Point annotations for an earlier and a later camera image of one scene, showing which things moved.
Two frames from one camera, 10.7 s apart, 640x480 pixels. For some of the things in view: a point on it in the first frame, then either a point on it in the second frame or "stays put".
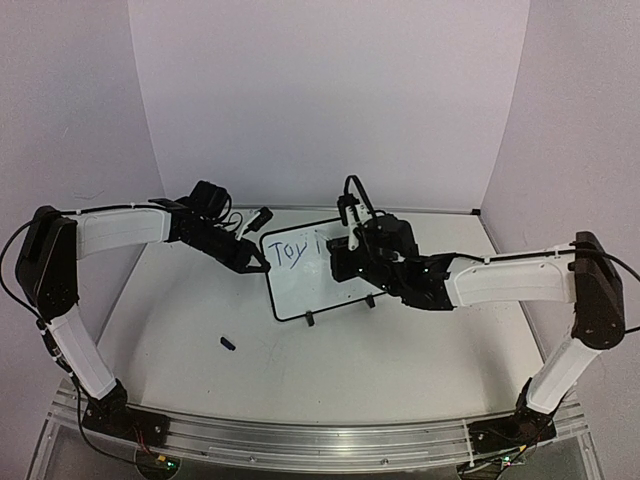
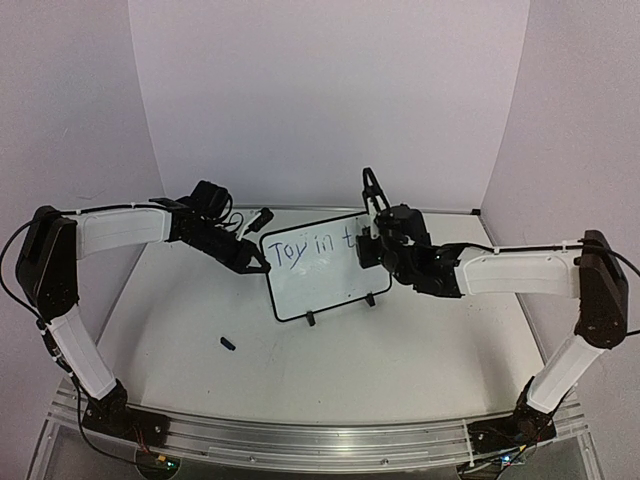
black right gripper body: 342,261 → 379,216
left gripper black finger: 254,269 stays put
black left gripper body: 206,242 stays put
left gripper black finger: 260,257 stays put
